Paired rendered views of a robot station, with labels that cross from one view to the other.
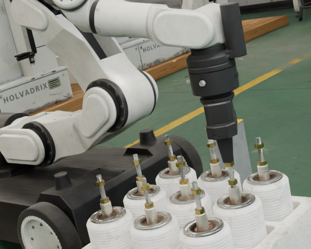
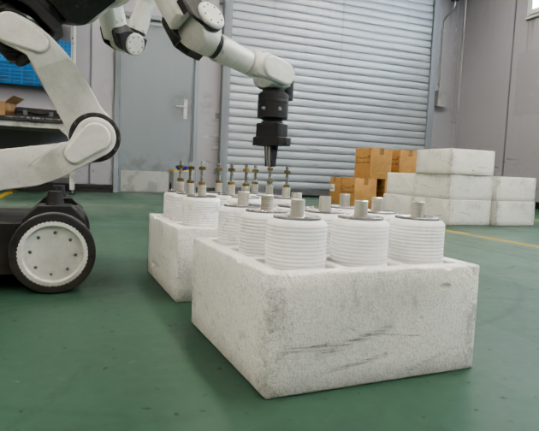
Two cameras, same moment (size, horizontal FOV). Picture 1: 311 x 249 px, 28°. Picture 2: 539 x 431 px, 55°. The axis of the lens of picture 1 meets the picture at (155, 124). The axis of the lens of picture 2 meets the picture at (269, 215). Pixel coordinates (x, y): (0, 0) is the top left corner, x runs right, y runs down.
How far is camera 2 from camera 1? 1.37 m
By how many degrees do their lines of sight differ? 63
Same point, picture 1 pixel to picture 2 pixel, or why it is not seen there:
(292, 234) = not seen: hidden behind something
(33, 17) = (31, 37)
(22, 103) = not seen: outside the picture
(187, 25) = (284, 68)
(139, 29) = (248, 62)
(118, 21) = (238, 51)
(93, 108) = (92, 135)
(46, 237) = (56, 247)
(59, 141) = (5, 171)
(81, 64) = (71, 96)
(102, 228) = (214, 200)
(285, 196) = not seen: hidden behind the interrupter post
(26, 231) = (24, 244)
